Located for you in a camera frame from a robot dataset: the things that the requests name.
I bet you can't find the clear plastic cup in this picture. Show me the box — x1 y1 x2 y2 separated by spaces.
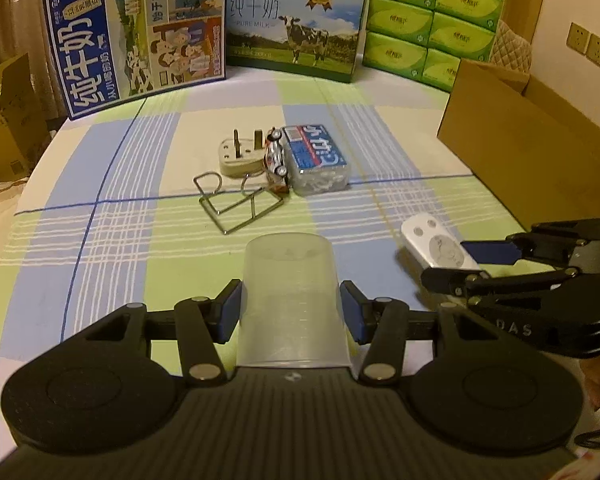
236 232 353 368

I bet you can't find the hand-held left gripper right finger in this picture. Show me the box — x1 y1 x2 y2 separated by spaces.
339 280 476 386

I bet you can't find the cow print milk carton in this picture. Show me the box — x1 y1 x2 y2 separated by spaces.
225 0 370 84

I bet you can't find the quilted beige chair cushion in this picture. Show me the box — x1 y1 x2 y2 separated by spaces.
492 17 536 78

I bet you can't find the black cable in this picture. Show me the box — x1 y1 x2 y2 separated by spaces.
574 400 600 450

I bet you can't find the clear box with blue label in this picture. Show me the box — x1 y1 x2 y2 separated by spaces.
280 122 350 197

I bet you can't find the black white toy car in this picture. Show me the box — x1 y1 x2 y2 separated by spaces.
262 127 290 178

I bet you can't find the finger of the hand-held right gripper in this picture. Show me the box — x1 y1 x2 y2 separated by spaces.
420 266 581 306
460 217 600 267

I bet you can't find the cream plug adapter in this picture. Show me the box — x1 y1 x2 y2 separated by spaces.
219 129 267 178

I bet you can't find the small brown cardboard box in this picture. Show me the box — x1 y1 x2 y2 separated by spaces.
0 52 51 186

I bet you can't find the metal wire stand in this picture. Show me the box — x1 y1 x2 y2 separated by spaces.
193 172 286 235

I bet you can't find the large cardboard box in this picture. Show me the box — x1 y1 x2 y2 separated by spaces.
436 58 600 241

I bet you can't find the white remote control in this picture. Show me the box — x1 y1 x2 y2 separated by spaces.
400 214 481 271

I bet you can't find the stack of green tissue packs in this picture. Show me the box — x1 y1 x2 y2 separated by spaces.
362 0 506 93

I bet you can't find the blue illustrated milk carton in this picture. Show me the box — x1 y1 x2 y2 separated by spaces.
42 0 229 121

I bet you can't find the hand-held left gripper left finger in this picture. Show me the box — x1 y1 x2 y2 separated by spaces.
82 279 243 386

